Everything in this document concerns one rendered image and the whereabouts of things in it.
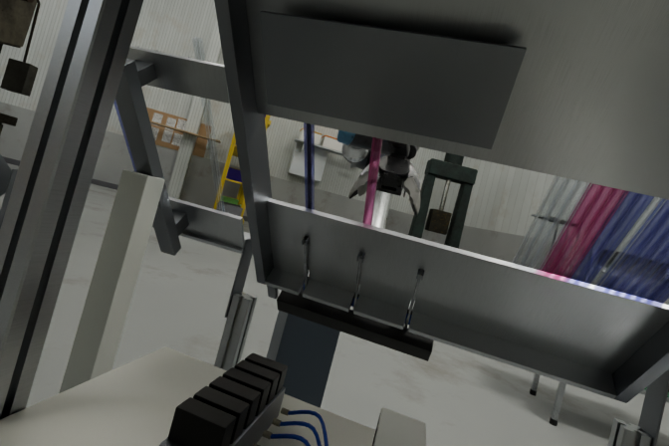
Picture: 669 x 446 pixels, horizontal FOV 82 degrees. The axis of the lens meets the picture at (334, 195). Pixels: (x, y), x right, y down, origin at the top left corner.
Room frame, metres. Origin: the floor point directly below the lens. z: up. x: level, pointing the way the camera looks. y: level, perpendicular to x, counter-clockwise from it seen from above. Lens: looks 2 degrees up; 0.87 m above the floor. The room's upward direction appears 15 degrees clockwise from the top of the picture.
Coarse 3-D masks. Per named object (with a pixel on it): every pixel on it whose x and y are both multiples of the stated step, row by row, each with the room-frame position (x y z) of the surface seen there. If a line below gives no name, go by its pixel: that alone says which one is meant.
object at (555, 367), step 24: (288, 288) 0.80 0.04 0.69; (312, 288) 0.80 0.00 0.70; (336, 288) 0.80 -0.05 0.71; (360, 312) 0.76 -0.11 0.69; (384, 312) 0.76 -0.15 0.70; (432, 336) 0.73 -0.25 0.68; (456, 336) 0.73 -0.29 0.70; (480, 336) 0.73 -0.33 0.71; (504, 360) 0.70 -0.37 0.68; (528, 360) 0.70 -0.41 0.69; (552, 360) 0.70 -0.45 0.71; (576, 384) 0.67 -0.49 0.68; (600, 384) 0.67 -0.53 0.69
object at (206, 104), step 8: (192, 40) 0.67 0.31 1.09; (200, 40) 0.67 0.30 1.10; (200, 48) 0.68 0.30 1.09; (200, 56) 0.69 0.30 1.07; (208, 104) 0.75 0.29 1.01; (208, 112) 0.76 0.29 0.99; (208, 120) 0.78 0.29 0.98; (208, 128) 0.79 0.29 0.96; (208, 136) 0.80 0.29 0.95; (208, 144) 0.82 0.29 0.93; (216, 152) 0.83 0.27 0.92; (216, 160) 0.84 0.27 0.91; (216, 168) 0.85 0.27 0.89; (216, 176) 0.87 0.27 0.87; (216, 184) 0.88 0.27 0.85; (216, 192) 0.90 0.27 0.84; (216, 200) 0.92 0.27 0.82; (224, 208) 0.94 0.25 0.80
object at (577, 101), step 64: (256, 0) 0.48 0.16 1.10; (320, 0) 0.45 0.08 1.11; (384, 0) 0.43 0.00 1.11; (448, 0) 0.41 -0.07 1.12; (512, 0) 0.39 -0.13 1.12; (576, 0) 0.37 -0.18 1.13; (640, 0) 0.35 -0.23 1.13; (256, 64) 0.54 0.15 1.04; (320, 64) 0.46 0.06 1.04; (384, 64) 0.44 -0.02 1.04; (448, 64) 0.41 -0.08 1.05; (512, 64) 0.39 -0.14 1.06; (576, 64) 0.40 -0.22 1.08; (640, 64) 0.38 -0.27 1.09; (384, 128) 0.53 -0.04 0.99; (448, 128) 0.46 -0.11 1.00; (512, 128) 0.47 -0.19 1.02; (576, 128) 0.44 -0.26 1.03; (640, 128) 0.42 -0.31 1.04; (640, 192) 0.47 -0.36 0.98
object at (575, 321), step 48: (288, 240) 0.76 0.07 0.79; (336, 240) 0.71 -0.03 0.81; (384, 240) 0.67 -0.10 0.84; (384, 288) 0.75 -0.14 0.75; (432, 288) 0.70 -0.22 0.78; (480, 288) 0.66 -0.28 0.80; (528, 288) 0.62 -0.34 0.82; (576, 288) 0.59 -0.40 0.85; (528, 336) 0.70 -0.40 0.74; (576, 336) 0.65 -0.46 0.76; (624, 336) 0.62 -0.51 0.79
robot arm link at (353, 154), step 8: (344, 136) 1.05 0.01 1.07; (352, 136) 1.05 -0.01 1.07; (360, 136) 1.05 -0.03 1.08; (368, 136) 1.05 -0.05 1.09; (344, 144) 1.39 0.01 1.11; (352, 144) 1.07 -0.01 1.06; (360, 144) 1.06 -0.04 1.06; (368, 144) 1.06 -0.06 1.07; (344, 152) 1.39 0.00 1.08; (352, 152) 1.23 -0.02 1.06; (360, 152) 1.23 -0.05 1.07; (368, 152) 1.42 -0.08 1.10; (352, 160) 1.39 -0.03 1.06; (360, 160) 1.39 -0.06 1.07; (360, 168) 1.47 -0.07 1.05
